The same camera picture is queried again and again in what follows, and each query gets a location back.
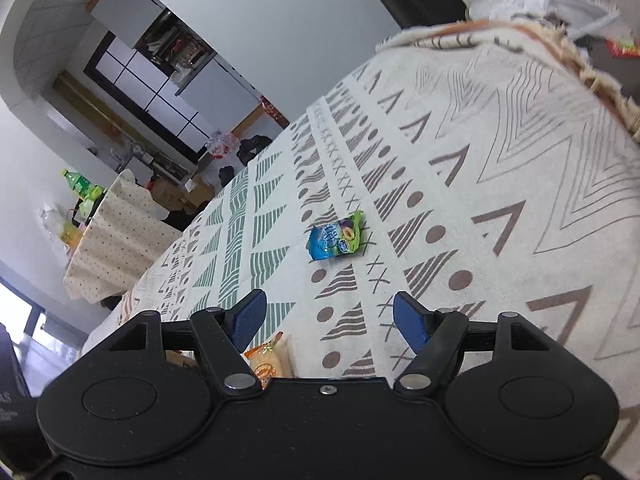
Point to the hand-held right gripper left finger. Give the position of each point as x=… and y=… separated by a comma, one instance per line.
x=248, y=320

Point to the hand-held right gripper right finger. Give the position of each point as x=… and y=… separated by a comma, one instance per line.
x=411, y=322

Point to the blue green candy packet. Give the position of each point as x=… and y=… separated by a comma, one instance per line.
x=332, y=237

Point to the orange biscuit packet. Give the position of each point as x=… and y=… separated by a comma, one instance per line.
x=272, y=362

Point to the stacked cardboard boxes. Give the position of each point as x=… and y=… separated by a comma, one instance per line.
x=182, y=192

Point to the table with dotted tablecloth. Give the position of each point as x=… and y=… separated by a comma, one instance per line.
x=120, y=240

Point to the black bag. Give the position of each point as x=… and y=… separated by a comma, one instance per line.
x=252, y=149

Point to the red white plastic bag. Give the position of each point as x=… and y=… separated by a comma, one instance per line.
x=221, y=144

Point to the patterned blanket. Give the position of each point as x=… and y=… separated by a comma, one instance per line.
x=500, y=160

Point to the red hanging decoration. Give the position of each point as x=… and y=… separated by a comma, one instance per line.
x=274, y=112

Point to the green soda bottle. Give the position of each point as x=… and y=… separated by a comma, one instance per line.
x=82, y=185

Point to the clear plastic bag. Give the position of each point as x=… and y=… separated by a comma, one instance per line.
x=52, y=217

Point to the black box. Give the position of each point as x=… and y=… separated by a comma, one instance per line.
x=12, y=385

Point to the white cabinet with black frames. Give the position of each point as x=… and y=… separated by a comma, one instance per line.
x=150, y=75

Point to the red printed packet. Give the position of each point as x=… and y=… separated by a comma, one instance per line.
x=625, y=47

